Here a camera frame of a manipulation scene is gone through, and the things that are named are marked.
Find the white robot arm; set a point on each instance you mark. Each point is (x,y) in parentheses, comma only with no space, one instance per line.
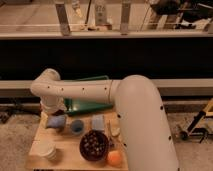
(145,131)

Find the yellow black stand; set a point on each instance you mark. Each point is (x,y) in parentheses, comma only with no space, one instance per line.
(193,130)

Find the grey rectangular sponge block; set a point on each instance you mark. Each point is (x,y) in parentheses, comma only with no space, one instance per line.
(98,122)

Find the wooden spoon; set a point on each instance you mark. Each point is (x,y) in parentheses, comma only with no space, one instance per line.
(115,132)

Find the blue plastic cup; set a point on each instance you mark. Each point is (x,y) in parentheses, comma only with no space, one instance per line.
(77,127)

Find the dark bowl with beans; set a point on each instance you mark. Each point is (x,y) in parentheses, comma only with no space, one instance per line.
(94,146)

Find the orange ball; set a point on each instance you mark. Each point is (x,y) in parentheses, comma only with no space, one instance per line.
(114,158)

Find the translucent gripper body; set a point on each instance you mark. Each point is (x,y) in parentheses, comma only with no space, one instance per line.
(51,105)

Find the green plastic tray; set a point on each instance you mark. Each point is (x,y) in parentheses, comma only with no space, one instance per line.
(74,107)

